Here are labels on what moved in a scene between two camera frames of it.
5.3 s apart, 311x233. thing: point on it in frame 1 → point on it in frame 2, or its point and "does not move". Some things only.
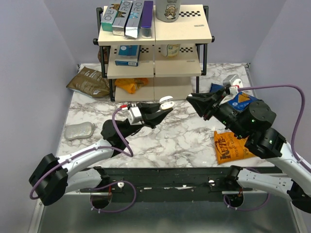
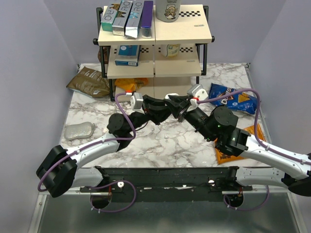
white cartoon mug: x=167 y=10 does not move
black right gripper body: x=223 y=112 → x=184 y=107
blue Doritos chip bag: x=241 y=102 does not move
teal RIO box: x=109 y=16 does not move
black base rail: x=166 y=185 does not move
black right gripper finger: x=210 y=95 → x=179 y=98
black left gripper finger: x=148 y=107 → x=150 y=100
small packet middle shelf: x=170 y=50 does not move
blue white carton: x=128 y=55 does not move
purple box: x=146 y=23 does not move
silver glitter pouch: x=74 y=131 does not move
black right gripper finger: x=203 y=106 → x=174 y=108
